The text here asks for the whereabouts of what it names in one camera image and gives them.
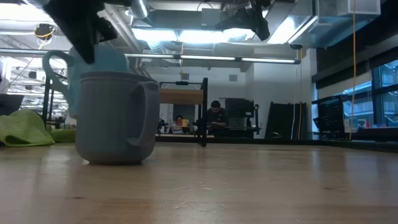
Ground yellow cable reel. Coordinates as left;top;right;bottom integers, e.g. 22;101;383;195
34;22;57;40

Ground thin yellow hanging cable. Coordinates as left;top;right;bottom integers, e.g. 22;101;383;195
297;47;303;140

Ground silver ceiling duct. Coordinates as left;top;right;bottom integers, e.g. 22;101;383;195
128;0;150;20

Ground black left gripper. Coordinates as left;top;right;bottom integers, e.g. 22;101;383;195
42;0;132;65

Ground long ceiling light bar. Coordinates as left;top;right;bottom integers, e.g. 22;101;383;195
123;52;302;65

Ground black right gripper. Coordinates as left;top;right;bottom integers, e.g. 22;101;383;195
214;0;275;42

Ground black mesh crate cart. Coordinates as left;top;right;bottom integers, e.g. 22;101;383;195
312;97;346;140

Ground light blue mug with handle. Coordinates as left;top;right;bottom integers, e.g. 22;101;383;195
42;44;131;119

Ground grey mug with handle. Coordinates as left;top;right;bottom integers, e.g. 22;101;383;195
74;70;160;166

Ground black leaning panels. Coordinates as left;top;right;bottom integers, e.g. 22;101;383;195
265;101;308;140

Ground background desk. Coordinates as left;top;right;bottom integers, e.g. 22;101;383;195
213;125;262;139

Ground green cloth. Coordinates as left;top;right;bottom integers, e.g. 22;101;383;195
0;109;76;148

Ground black background monitor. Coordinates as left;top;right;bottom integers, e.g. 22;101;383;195
224;97;256;119

